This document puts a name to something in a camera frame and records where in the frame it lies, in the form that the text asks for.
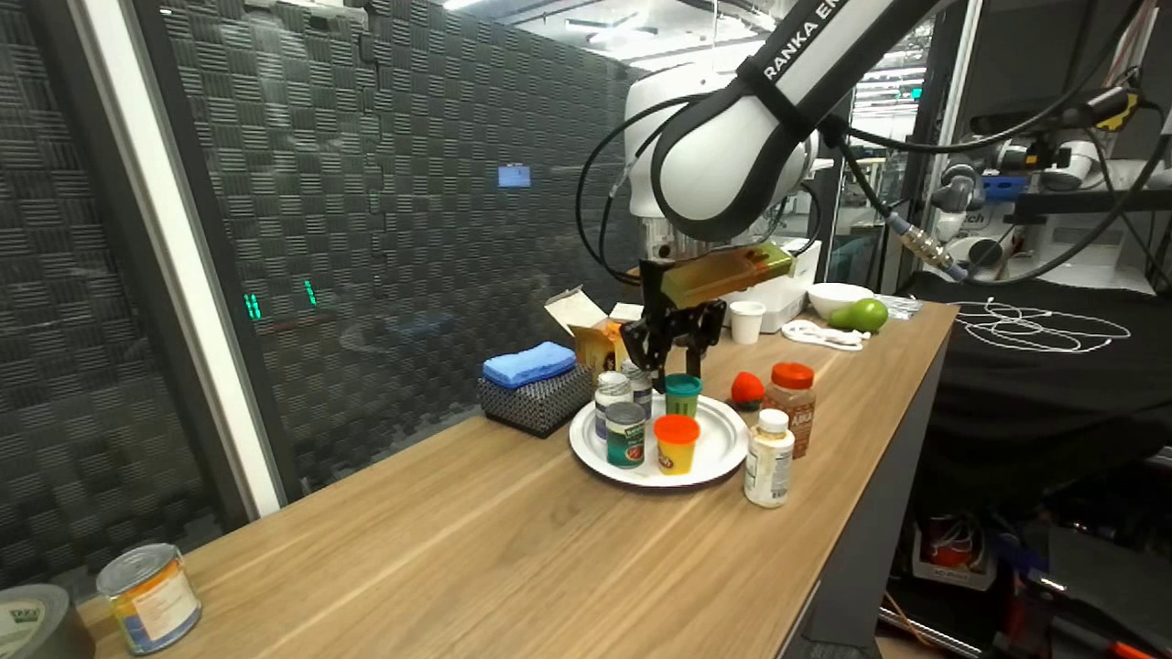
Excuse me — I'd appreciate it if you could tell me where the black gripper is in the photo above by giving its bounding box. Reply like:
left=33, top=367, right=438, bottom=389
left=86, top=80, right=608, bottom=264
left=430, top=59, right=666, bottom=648
left=619, top=256, right=733, bottom=385

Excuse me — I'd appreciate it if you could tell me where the green tub teal lid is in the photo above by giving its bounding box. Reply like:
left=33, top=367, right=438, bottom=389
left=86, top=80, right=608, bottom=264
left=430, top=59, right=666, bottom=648
left=662, top=373, right=709, bottom=419

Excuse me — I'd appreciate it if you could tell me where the yellow tub orange lid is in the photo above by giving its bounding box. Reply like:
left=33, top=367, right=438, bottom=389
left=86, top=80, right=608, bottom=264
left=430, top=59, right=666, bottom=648
left=651, top=415, right=702, bottom=477

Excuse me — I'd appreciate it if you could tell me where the green can grey lid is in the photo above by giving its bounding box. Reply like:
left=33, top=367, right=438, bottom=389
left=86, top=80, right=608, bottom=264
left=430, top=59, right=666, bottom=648
left=602, top=397, right=651, bottom=473

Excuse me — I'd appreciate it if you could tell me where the spice bottle orange cap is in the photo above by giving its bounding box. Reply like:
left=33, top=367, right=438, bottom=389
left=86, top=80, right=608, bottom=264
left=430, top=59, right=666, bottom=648
left=765, top=357, right=821, bottom=462

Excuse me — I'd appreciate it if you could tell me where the white round plate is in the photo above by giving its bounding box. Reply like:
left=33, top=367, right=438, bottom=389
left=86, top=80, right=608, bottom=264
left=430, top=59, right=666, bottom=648
left=569, top=391, right=753, bottom=495

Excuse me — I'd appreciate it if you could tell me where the small red tomato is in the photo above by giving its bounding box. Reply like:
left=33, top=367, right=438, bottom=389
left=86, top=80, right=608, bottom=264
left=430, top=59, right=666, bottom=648
left=727, top=371, right=768, bottom=415

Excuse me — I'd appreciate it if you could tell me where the white paper cup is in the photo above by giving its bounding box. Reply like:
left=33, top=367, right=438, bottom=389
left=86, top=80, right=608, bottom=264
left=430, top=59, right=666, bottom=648
left=727, top=296, right=768, bottom=349

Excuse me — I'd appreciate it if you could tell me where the open yellow cardboard box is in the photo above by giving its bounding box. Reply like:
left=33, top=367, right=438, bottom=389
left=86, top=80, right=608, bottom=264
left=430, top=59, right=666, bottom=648
left=541, top=286, right=637, bottom=377

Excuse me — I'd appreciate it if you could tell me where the white bucket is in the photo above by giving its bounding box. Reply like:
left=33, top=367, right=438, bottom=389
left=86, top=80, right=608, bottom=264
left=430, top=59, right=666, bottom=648
left=728, top=241, right=826, bottom=338

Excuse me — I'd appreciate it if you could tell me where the white bottle green label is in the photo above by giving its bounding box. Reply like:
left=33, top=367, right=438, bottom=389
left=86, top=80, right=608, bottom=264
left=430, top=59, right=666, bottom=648
left=744, top=405, right=800, bottom=512

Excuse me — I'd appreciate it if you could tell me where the blue sponge block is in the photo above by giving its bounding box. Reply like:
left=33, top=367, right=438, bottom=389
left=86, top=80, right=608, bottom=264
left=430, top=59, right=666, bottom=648
left=482, top=338, right=579, bottom=391

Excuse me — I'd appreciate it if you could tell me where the white crumpled paper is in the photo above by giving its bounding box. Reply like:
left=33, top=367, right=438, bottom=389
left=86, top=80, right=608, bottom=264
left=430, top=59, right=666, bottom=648
left=782, top=316, right=873, bottom=354

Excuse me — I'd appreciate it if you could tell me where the white bowl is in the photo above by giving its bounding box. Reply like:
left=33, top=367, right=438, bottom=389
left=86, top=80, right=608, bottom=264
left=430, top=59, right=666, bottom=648
left=807, top=278, right=878, bottom=329

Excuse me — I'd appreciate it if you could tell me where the green round fruit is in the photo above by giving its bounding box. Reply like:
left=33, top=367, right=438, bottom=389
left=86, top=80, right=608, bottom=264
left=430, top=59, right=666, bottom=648
left=839, top=296, right=895, bottom=338

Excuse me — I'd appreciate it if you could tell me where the white lab equipment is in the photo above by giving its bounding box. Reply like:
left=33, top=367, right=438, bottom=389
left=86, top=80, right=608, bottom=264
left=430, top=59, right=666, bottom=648
left=926, top=130, right=1109, bottom=278

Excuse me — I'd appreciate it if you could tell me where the red white box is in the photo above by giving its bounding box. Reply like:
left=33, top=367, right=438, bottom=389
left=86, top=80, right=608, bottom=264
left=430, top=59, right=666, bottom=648
left=912, top=510, right=982, bottom=590

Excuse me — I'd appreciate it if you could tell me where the black covered table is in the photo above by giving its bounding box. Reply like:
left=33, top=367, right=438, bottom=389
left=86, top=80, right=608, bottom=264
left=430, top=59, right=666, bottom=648
left=895, top=269, right=1172, bottom=491

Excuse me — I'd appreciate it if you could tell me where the yellow black clamp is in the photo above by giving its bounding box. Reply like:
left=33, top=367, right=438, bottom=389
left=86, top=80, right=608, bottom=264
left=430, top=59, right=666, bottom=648
left=1080, top=80, right=1157, bottom=138

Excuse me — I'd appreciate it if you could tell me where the labelled tin can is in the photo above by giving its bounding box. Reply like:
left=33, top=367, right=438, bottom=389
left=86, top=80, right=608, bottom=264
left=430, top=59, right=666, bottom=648
left=96, top=540, right=208, bottom=654

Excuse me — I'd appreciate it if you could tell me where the grey tape roll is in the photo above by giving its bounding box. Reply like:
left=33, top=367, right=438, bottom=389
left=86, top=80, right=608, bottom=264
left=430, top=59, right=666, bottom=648
left=0, top=580, right=101, bottom=659

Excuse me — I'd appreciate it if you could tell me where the thin black cable loop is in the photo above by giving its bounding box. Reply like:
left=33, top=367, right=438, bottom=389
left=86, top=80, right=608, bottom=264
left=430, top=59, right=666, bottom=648
left=571, top=96, right=676, bottom=290
left=602, top=124, right=657, bottom=269

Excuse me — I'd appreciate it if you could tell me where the thick cable metal connector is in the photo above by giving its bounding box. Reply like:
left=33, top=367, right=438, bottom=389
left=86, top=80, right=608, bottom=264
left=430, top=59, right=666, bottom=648
left=837, top=113, right=1172, bottom=282

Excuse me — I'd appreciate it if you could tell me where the white coiled cable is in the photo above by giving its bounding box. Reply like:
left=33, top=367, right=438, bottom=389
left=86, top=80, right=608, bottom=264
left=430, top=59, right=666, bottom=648
left=952, top=292, right=1137, bottom=357

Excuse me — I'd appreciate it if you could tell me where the aluminium profile post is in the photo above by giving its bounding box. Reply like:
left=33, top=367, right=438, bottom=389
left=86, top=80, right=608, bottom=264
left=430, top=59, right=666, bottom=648
left=910, top=0, right=982, bottom=290

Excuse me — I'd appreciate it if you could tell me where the white frame post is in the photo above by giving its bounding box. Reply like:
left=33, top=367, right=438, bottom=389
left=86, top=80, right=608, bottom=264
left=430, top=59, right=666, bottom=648
left=68, top=0, right=291, bottom=524

